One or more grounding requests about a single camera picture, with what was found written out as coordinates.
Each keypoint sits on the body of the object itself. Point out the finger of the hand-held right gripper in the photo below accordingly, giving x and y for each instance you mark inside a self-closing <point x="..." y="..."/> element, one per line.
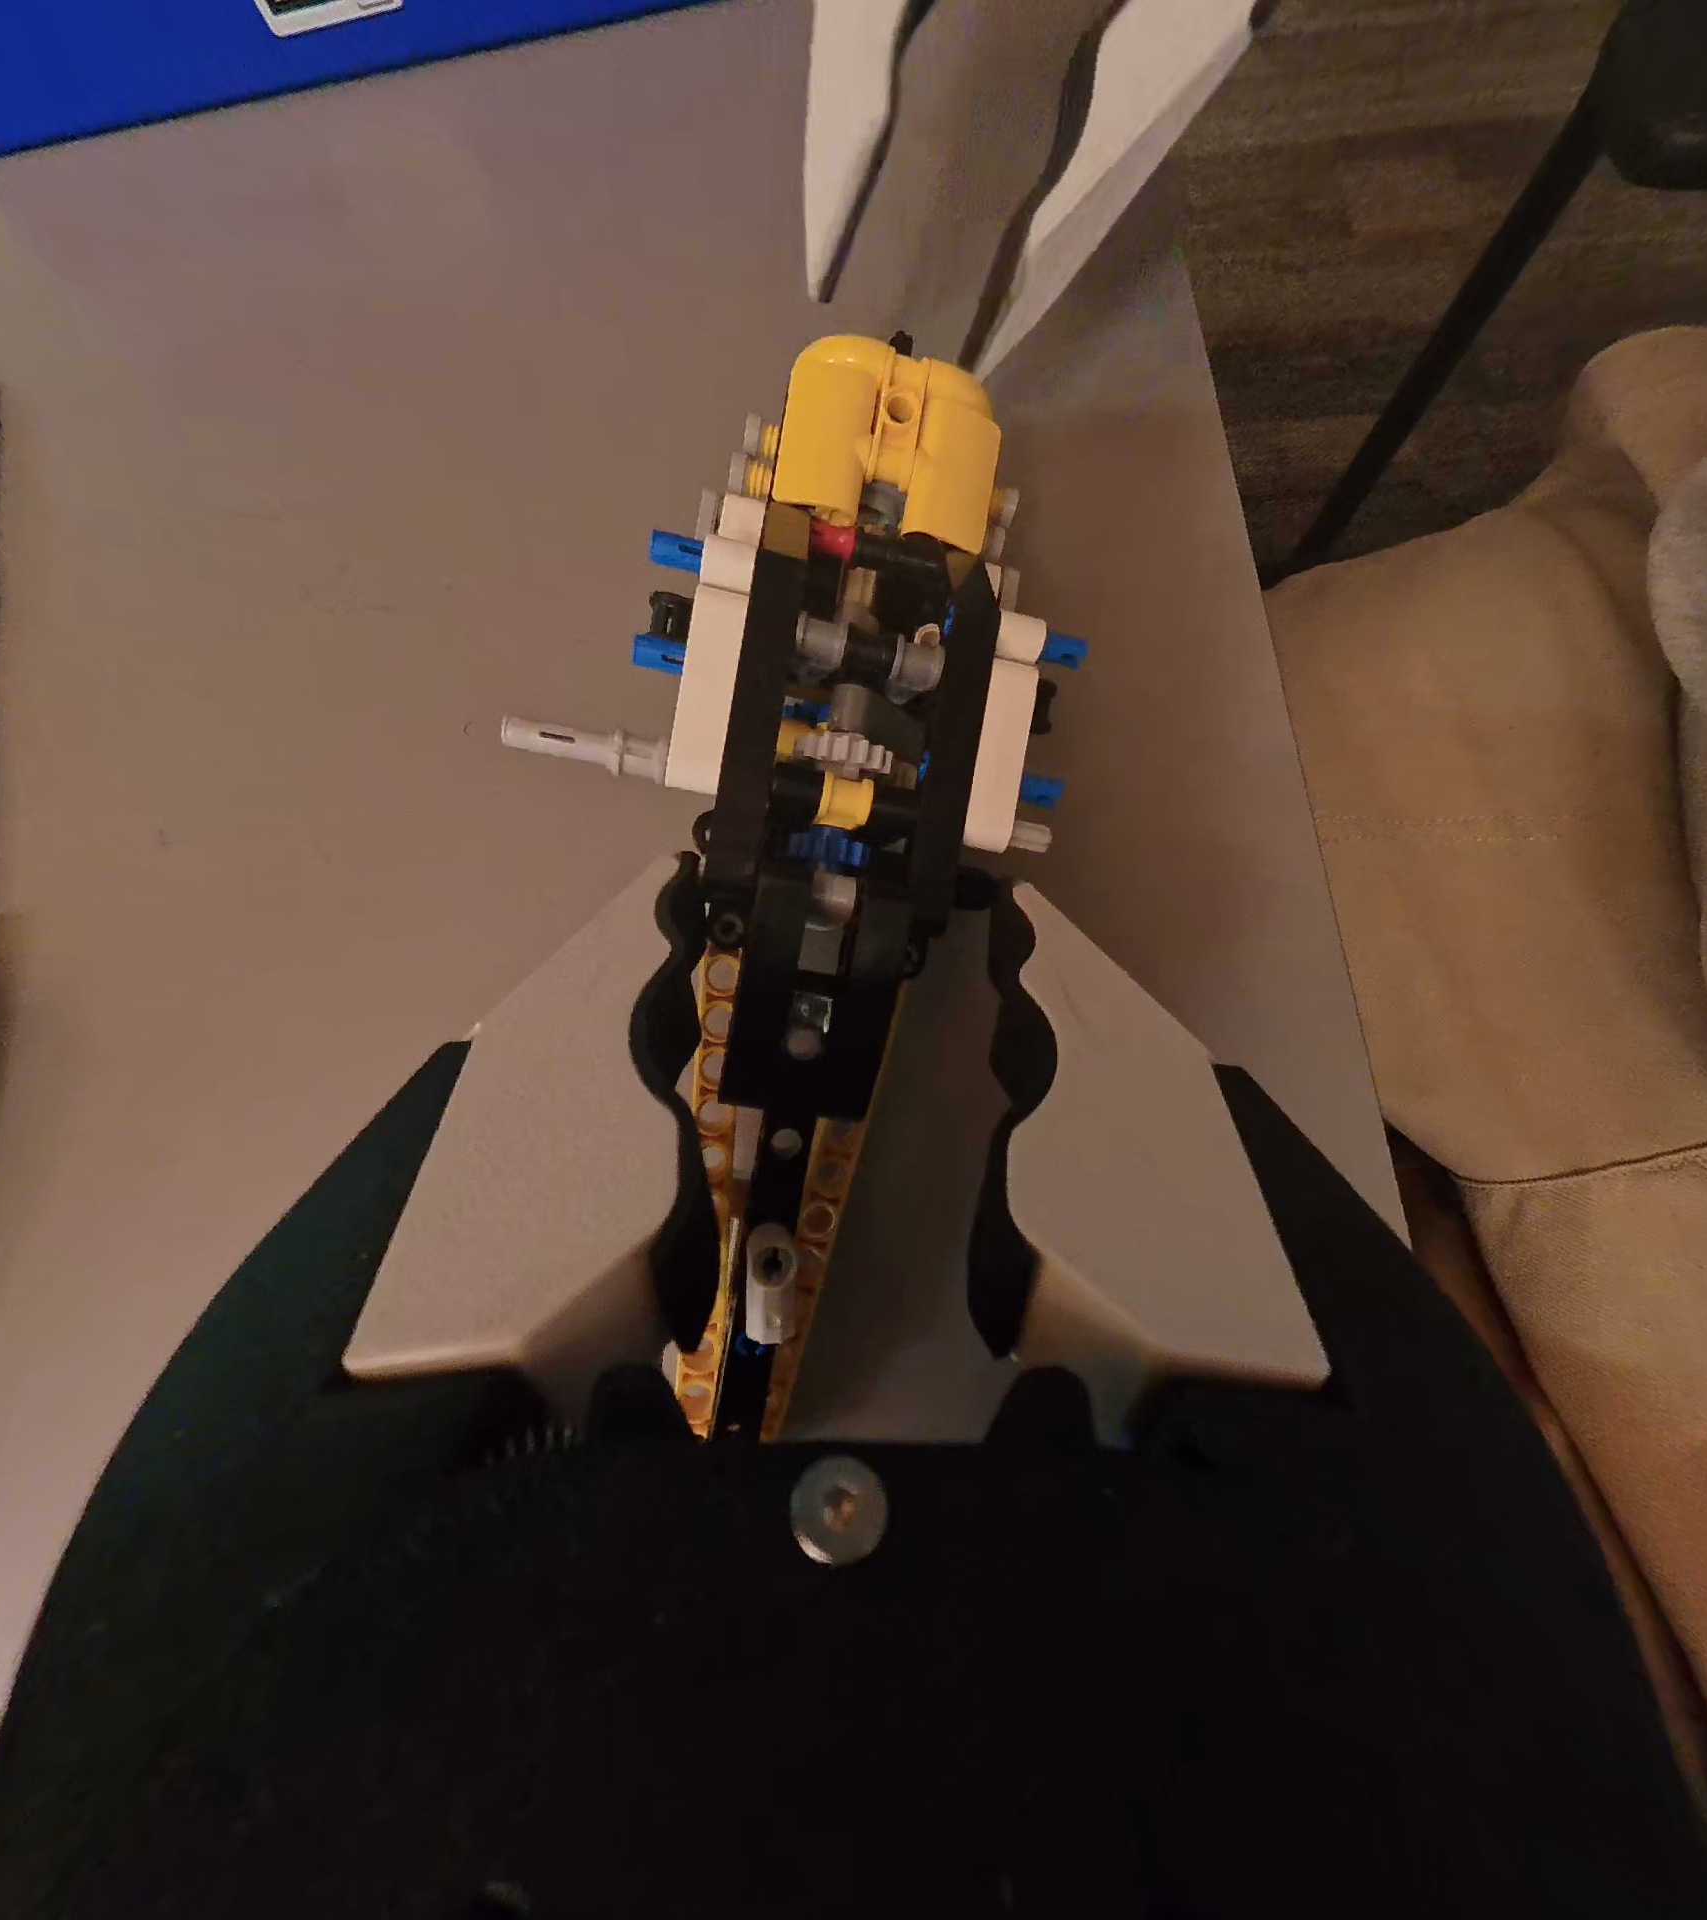
<point x="1154" y="104"/>
<point x="855" y="104"/>

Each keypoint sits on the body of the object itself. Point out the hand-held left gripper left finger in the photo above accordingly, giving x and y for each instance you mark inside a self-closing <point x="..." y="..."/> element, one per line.
<point x="525" y="1140"/>

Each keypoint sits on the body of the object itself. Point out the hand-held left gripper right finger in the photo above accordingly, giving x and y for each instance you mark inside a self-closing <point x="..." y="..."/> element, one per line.
<point x="1168" y="1185"/>

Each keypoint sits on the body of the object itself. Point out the yellow black lego model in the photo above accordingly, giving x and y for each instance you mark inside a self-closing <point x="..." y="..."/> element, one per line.
<point x="885" y="421"/>

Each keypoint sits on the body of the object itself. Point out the blue box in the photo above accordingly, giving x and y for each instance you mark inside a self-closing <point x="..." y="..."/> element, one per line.
<point x="119" y="74"/>

